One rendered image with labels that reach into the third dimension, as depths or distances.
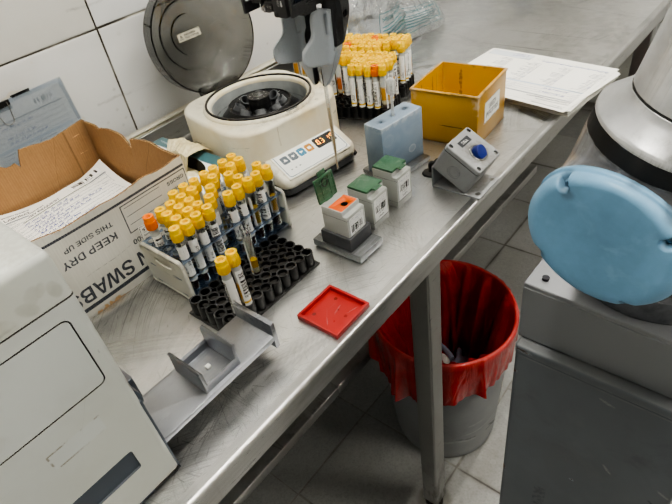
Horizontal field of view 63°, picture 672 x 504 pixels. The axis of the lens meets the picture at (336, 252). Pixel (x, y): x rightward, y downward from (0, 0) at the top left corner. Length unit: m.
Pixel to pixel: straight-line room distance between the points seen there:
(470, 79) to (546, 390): 0.64
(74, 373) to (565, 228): 0.39
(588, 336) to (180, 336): 0.50
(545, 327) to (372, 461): 1.01
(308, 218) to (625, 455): 0.54
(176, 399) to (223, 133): 0.49
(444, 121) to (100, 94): 0.65
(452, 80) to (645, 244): 0.80
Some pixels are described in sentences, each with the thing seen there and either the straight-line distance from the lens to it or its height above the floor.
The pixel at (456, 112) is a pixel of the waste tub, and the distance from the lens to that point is 1.02.
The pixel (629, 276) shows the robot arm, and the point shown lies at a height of 1.11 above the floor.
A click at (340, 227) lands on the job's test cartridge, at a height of 0.92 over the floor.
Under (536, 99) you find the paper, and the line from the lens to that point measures 1.18.
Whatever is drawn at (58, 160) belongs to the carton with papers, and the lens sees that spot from 1.07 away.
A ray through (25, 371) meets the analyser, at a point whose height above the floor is 1.10.
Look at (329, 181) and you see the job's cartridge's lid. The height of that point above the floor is 0.98.
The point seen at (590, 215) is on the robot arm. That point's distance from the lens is 0.41.
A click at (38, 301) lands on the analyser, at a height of 1.14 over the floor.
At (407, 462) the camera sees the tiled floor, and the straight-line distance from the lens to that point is 1.59.
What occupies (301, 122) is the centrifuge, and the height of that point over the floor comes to 0.97.
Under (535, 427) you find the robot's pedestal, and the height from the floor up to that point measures 0.73.
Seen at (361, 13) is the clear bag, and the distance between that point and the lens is 1.46.
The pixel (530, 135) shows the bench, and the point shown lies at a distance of 1.08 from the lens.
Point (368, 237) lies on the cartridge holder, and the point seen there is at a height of 0.89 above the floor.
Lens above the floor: 1.39
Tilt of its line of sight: 39 degrees down
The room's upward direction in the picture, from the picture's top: 10 degrees counter-clockwise
